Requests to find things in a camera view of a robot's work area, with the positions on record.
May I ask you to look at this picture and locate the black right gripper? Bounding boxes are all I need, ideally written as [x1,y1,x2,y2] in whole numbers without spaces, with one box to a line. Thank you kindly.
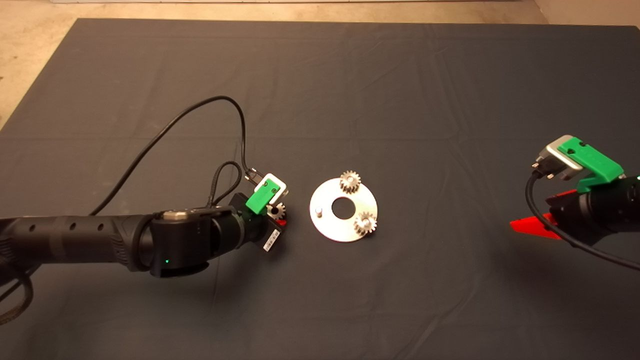
[509,181,615,240]

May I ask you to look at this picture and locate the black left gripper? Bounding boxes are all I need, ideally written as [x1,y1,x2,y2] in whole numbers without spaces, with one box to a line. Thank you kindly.
[230,192,288,253]

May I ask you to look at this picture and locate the round metal carrier plate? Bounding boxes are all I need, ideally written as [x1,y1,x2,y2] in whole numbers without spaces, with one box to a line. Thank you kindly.
[309,177,379,243]

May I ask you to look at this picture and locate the dark grey table cloth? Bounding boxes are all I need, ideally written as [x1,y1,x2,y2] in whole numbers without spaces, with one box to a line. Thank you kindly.
[0,18,640,360]

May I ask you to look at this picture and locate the green left camera mount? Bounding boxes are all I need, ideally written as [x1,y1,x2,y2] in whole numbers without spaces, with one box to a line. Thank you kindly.
[245,180,281,216]

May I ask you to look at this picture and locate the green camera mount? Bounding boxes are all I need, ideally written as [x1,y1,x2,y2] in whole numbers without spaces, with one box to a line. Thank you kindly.
[245,180,281,216]
[558,137,626,194]

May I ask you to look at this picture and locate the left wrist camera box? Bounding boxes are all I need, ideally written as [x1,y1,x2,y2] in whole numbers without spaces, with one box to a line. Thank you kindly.
[253,173,289,202]

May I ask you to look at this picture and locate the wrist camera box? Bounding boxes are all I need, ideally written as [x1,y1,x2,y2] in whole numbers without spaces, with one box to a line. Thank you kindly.
[531,134,585,182]
[253,173,289,202]

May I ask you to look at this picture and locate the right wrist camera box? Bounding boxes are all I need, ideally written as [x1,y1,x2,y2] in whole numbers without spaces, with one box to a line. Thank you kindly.
[531,134,585,182]

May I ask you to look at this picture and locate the green right camera mount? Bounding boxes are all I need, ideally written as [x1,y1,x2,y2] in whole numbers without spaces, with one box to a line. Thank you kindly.
[558,137,626,194]

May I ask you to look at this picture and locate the long black left cable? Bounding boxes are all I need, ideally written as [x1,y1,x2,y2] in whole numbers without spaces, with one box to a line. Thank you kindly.
[89,95,261,217]

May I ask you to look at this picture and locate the thick braided black cable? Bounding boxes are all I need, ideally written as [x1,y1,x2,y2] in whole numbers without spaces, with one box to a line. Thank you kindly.
[0,256,35,327]

